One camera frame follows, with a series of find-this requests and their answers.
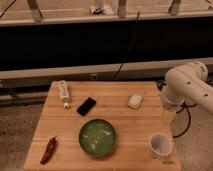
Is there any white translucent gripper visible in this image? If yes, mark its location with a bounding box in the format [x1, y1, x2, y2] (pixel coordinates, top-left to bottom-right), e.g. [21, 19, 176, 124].
[160, 86, 184, 125]

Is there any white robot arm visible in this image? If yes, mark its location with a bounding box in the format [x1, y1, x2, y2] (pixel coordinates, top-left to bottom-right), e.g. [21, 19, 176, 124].
[160, 61, 213, 124]

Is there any green ceramic bowl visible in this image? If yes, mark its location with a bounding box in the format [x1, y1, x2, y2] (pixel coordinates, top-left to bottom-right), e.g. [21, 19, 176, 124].
[79, 119, 116, 157]

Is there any white cup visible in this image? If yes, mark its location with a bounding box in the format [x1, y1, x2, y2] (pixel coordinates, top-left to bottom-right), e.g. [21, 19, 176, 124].
[149, 133, 173, 158]

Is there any wooden table board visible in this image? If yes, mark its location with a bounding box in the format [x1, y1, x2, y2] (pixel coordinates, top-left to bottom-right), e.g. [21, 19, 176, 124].
[24, 82, 181, 171]

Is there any black smartphone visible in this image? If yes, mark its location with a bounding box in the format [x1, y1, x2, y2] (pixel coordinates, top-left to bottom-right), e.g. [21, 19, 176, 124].
[77, 97, 96, 116]

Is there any white tube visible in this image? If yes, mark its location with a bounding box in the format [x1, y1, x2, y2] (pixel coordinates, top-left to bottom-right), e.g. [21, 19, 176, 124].
[58, 80, 70, 109]

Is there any red chili pepper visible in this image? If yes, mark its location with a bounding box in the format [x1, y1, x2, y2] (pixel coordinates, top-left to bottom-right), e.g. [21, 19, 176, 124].
[40, 137, 57, 165]

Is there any black hanging cable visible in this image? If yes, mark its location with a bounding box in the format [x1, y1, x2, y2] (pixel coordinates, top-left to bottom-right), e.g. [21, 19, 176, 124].
[111, 9, 141, 81]

